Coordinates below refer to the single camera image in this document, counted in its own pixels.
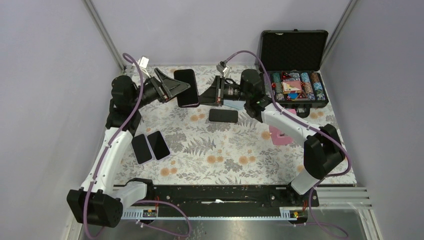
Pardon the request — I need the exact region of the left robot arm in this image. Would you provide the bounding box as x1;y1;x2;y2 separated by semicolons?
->
66;68;191;228

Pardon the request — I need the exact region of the purple cable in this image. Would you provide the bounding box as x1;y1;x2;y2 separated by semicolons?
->
225;50;353;239
82;52;193;240

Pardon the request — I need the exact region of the phone in purple case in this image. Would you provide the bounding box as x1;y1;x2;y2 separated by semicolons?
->
131;134;153;165

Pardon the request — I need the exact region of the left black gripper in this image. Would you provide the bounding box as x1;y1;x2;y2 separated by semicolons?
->
131;68;191;110

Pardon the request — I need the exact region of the light blue phone case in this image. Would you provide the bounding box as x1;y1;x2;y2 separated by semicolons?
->
223;100;245;111

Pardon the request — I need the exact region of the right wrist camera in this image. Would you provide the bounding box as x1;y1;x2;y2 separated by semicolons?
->
216;61;230;78

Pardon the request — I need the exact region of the playing cards deck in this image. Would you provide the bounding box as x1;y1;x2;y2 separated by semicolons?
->
282;79;303;94

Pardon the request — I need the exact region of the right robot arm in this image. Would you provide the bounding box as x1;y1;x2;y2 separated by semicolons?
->
199;69;347;206

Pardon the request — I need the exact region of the pink box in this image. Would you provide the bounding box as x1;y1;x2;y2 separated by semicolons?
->
268;125;294;146

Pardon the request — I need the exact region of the black poker chip case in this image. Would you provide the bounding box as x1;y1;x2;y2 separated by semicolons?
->
258;29;329;118

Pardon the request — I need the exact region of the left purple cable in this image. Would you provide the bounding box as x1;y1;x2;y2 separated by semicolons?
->
82;52;193;240

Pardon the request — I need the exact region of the floral tablecloth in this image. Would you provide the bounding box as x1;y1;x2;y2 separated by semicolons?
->
105;64;357;186

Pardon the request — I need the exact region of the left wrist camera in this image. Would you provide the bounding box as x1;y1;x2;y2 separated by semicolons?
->
137;55;150;78

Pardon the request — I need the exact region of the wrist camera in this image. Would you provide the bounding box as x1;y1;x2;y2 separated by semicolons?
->
216;61;230;78
137;55;150;78

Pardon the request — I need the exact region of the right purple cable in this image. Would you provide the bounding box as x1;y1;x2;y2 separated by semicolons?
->
225;50;353;239

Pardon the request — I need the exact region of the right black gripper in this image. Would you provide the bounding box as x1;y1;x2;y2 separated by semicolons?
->
194;76;250;107

